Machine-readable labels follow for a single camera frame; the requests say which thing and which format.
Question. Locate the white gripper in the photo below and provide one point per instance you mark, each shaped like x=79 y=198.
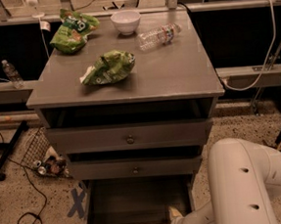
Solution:
x=177 y=217

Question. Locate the grey bottom drawer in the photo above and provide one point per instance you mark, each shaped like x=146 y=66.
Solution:
x=138 y=200

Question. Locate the grey drawer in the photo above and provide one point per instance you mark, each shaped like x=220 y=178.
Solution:
x=128 y=168
x=138 y=200
x=136 y=136

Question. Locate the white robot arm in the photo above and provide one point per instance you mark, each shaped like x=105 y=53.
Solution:
x=243 y=179

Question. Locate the grey drawer cabinet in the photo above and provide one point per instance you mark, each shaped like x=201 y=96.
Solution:
x=173 y=82

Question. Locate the grey middle drawer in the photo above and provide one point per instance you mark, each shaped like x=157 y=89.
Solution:
x=128 y=168

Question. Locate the grey top drawer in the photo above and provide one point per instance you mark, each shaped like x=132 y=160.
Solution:
x=136 y=136

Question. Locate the blue tape cross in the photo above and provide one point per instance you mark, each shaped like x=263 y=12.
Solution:
x=77 y=206

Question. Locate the green chip bag front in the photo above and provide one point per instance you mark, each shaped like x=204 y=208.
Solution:
x=110 y=68

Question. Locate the green chip bag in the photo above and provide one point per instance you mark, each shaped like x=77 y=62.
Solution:
x=73 y=33
x=110 y=68

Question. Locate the clear plastic bottle lying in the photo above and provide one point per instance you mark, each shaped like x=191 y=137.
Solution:
x=157 y=36

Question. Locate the black metal stand leg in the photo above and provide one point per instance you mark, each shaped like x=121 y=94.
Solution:
x=8 y=147

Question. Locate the white bowl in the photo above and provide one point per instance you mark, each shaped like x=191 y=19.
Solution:
x=126 y=22

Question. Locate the green chip bag rear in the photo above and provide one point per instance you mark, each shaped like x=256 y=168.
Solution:
x=73 y=33

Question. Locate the upright water bottle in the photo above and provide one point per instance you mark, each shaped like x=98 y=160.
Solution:
x=12 y=74

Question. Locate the white desk lamp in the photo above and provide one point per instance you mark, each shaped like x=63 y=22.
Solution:
x=34 y=6

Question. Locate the wire basket with trash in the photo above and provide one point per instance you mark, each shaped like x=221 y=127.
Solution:
x=41 y=157

